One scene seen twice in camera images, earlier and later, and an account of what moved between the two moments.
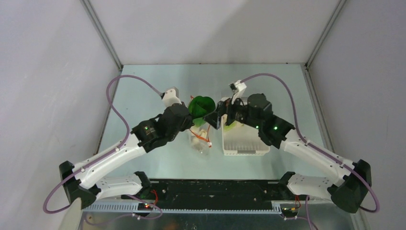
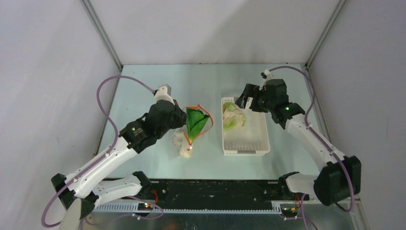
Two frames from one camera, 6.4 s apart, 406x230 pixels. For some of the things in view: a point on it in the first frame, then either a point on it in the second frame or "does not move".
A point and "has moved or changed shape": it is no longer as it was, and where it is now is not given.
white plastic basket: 242,139 does not move
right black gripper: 220,116 -> 251,99
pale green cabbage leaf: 232,126 does not move
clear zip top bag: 199,138 -> 198,121
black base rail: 206,194 does not move
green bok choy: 198,107 has moved or changed shape
